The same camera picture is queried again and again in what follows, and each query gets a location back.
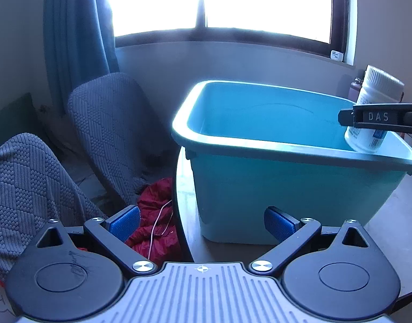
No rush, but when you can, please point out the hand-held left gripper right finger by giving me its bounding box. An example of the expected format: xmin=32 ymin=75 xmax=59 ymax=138
xmin=249 ymin=206 xmax=374 ymax=275

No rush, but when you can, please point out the dark purple bottle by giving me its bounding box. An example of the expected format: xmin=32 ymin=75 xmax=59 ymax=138
xmin=349 ymin=77 xmax=364 ymax=102

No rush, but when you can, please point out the blue plastic bin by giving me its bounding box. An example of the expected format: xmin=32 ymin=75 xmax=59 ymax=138
xmin=171 ymin=80 xmax=412 ymax=245

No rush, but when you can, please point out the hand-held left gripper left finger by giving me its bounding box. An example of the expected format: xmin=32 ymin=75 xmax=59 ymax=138
xmin=35 ymin=205 xmax=158 ymax=275

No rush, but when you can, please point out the grey knit covered chair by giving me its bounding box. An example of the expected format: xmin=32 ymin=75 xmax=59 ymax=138
xmin=66 ymin=72 xmax=174 ymax=209
xmin=0 ymin=133 xmax=109 ymax=281

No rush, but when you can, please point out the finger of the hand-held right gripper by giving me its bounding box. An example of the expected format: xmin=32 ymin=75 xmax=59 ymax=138
xmin=338 ymin=104 xmax=412 ymax=130

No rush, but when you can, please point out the dark green cushion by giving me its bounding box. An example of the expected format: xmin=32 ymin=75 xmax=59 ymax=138
xmin=0 ymin=93 xmax=40 ymax=152

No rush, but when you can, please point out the blue curtain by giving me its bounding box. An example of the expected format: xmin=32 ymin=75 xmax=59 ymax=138
xmin=43 ymin=0 xmax=121 ymax=108

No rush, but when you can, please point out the dark framed window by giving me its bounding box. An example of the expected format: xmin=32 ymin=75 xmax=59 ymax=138
xmin=101 ymin=0 xmax=356 ymax=66

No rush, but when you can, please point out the white pill bottle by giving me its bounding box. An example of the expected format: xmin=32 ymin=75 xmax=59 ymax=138
xmin=344 ymin=65 xmax=405 ymax=154

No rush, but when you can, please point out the red cloth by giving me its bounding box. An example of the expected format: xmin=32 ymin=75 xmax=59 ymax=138
xmin=77 ymin=177 xmax=183 ymax=266

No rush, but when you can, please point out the white cable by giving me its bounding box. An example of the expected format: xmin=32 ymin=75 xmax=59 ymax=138
xmin=148 ymin=199 xmax=173 ymax=259

